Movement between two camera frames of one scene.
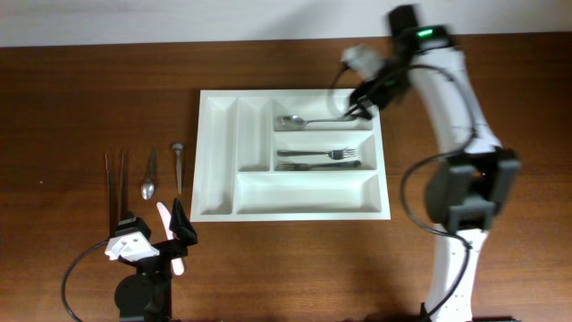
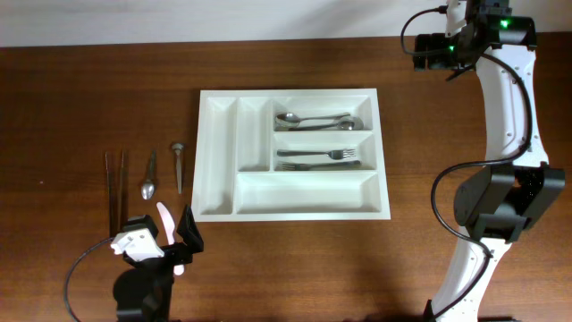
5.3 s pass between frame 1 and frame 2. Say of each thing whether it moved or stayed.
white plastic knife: stayed
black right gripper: moved
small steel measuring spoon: stayed
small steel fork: stayed
